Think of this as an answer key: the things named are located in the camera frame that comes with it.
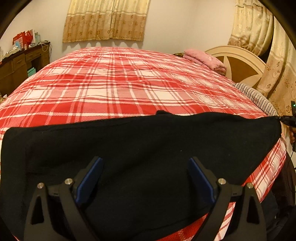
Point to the dark wooden desk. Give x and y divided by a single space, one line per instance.
14 69

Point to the beige window curtain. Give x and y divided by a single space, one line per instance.
104 20

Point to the pink folded blanket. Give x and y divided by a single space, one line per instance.
203 58

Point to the striped pillow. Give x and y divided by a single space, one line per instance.
257 98

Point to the red plaid bed cover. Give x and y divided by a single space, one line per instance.
103 82

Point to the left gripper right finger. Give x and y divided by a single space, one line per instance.
247 221

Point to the cream wooden headboard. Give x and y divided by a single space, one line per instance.
242 66

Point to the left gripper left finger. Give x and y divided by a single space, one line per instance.
53 211

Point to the beige side curtain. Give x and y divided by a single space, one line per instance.
258 31

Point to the teal box in desk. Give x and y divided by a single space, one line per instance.
31 71

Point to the black pants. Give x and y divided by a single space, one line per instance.
145 190

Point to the red gift bag on desk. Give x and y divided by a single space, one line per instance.
24 39

